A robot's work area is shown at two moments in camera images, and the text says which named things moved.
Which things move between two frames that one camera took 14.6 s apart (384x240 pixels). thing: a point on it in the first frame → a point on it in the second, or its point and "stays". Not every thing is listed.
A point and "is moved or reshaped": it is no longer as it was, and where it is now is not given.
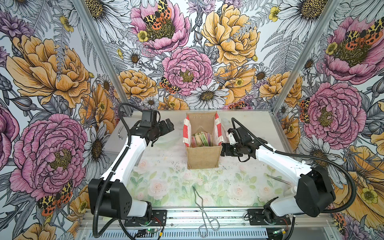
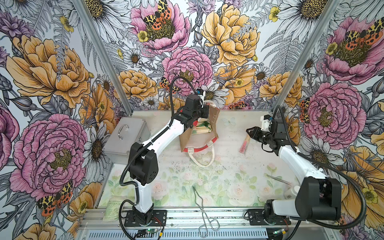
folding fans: [202, 139] → [202, 125]
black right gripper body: [234, 150] → [262, 136]
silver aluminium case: [118, 137] stays
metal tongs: [203, 230] stays
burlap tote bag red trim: [202, 157] is moved or reshaped
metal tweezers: [278, 179] stays
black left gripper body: [162, 129] → [201, 112]
